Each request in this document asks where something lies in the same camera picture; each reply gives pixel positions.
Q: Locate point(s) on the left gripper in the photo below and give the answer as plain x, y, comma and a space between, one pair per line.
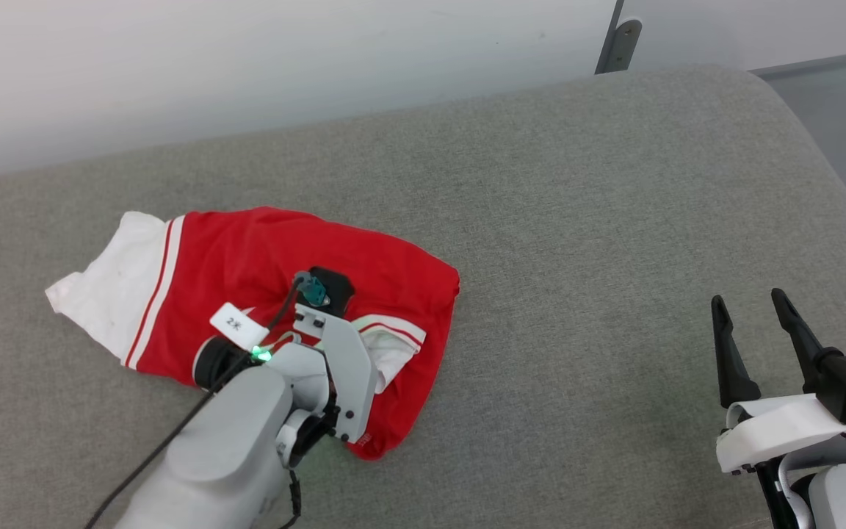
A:
353, 375

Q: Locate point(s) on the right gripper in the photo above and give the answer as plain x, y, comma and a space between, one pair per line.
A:
775, 430

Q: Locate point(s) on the red white basketball jersey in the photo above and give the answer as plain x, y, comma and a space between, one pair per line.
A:
247, 250

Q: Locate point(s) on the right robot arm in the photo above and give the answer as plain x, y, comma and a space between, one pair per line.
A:
845, 496

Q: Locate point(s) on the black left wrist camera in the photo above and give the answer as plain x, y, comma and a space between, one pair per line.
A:
338, 288

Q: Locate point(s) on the grey metal post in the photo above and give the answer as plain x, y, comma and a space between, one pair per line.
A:
609, 37

